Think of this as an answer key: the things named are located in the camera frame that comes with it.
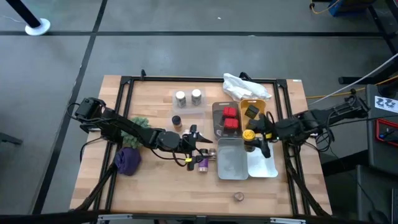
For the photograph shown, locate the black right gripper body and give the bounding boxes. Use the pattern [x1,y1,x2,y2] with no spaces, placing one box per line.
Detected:
[257,111,282,144]

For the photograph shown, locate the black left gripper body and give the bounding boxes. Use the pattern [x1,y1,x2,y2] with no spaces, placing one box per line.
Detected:
[182,123,201,171]

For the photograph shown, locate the dark spice tin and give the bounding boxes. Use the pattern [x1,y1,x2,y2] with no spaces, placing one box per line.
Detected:
[244,105,261,119]
[246,119,261,131]

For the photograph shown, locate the purple-label spice jar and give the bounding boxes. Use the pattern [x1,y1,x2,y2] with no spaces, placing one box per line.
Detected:
[198,148,210,173]

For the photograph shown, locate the yellow-lidded spice jar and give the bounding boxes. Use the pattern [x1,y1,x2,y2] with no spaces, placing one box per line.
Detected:
[242,129,257,152]

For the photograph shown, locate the red-lidded spice tin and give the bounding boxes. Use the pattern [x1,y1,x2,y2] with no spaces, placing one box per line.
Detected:
[223,118,239,131]
[223,106,238,118]

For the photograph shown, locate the orange spice jar dark lid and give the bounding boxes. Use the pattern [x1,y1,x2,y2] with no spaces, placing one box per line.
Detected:
[171,114,183,129]

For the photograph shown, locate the square glass jar silver lid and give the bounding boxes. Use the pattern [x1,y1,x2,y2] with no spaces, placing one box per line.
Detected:
[190,88,203,106]
[175,90,187,109]

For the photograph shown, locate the white plastic bin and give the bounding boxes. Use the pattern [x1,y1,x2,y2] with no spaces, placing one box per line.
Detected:
[247,141,279,179]

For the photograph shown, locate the grey tray with red blocks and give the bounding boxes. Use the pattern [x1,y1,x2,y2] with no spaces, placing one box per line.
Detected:
[211,101,243,139]

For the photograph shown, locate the yellow plastic tray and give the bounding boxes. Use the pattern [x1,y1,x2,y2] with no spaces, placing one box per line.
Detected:
[239,98,267,138]

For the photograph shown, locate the light grey plastic bin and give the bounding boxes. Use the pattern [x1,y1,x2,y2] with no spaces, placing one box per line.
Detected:
[216,138,249,181]

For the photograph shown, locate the white crumpled cloth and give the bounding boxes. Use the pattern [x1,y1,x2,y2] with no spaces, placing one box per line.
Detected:
[222,72,273,102]

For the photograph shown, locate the green artificial potted plant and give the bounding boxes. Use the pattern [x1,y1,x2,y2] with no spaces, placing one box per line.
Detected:
[120,116,153,149]

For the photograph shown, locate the purple cloth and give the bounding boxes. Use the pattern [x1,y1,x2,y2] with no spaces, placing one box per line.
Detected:
[114,146,143,177]

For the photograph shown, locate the red-framed device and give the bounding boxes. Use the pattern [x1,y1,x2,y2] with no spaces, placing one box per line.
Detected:
[374,118,398,147]

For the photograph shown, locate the black floor bar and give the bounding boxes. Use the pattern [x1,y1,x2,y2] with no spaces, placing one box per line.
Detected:
[338,62,398,85]

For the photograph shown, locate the grey equipment cabinet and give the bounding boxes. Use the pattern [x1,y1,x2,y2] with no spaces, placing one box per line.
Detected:
[365,83,398,175]

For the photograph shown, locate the white printed sticker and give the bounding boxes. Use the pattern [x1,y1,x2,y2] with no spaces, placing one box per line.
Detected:
[374,95,398,113]

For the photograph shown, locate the dark cabinet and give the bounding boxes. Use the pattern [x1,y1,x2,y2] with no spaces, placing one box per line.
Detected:
[356,164,398,224]

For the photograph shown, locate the black computer mouse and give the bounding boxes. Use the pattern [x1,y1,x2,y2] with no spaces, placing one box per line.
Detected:
[368,208,389,224]

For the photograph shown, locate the blue box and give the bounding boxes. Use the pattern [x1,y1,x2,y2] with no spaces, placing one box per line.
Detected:
[328,0,374,17]

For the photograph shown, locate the black stand leg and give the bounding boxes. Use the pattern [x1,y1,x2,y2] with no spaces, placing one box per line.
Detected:
[368,0,398,55]

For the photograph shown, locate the grey furniture edge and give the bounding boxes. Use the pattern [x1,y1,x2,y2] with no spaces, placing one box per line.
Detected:
[0,132,23,146]

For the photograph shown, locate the white round stanchion base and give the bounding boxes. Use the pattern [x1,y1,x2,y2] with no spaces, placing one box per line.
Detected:
[24,17,52,37]

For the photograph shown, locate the black stanchion pole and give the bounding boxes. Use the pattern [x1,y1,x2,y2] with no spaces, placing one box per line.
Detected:
[4,0,42,29]

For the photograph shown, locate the black cable bundle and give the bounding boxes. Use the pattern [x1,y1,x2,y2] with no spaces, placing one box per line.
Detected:
[310,124,336,153]

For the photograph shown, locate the black aluminium table frame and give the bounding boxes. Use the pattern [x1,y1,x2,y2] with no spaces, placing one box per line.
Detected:
[70,68,332,218]

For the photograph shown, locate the yellow cable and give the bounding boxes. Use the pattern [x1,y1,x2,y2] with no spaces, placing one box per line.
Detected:
[309,0,341,15]
[306,74,398,100]

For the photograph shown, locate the silver metal bracket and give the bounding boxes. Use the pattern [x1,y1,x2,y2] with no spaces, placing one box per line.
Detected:
[269,217,307,224]
[96,213,134,222]

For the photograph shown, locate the white cable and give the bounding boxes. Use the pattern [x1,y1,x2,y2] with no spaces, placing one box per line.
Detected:
[310,52,398,106]

